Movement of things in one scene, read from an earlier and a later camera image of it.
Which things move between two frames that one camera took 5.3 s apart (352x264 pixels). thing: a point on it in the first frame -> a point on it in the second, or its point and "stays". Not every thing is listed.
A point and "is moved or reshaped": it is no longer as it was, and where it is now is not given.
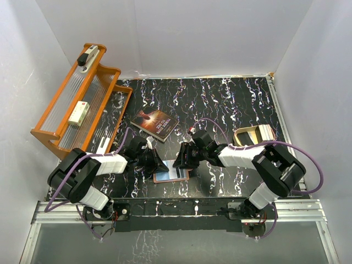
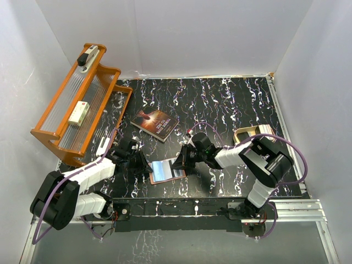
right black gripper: [183, 160] stays
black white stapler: [85, 61] stays
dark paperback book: [154, 123] stays
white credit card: [184, 172] is moved or reshaped
